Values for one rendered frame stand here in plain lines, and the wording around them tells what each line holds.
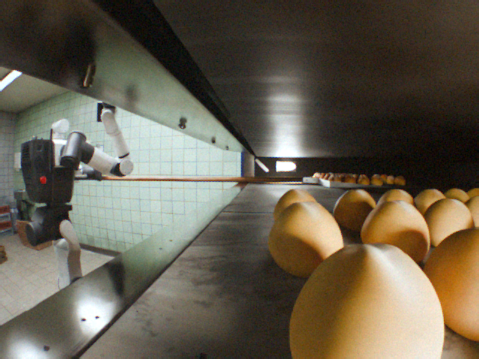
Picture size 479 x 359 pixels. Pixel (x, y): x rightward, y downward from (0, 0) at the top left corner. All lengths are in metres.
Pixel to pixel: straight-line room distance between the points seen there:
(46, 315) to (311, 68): 0.25
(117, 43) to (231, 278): 0.20
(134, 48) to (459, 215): 0.34
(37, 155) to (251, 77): 1.02
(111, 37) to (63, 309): 0.19
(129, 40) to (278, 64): 0.11
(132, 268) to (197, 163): 2.45
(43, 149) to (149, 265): 0.97
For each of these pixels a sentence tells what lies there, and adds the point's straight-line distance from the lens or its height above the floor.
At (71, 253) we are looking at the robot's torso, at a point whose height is 0.83.
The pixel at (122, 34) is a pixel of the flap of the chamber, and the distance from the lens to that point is 0.18.
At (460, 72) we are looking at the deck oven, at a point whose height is 1.34.
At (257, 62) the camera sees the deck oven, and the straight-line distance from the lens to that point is 0.17.
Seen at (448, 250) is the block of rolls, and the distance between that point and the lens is 0.15.
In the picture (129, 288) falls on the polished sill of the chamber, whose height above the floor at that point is 1.18.
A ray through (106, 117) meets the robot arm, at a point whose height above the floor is 1.49.
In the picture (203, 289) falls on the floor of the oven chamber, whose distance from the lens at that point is 0.17.
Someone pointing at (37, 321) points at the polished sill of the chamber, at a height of 1.18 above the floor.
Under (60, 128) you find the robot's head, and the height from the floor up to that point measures 1.46.
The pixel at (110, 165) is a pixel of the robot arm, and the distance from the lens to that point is 1.10.
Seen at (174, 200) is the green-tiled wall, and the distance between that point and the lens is 2.75.
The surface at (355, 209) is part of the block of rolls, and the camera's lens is 0.32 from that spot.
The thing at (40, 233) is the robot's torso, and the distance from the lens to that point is 1.15.
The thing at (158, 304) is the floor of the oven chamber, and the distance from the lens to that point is 0.15.
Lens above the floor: 1.26
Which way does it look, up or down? 3 degrees down
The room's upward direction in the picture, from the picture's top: straight up
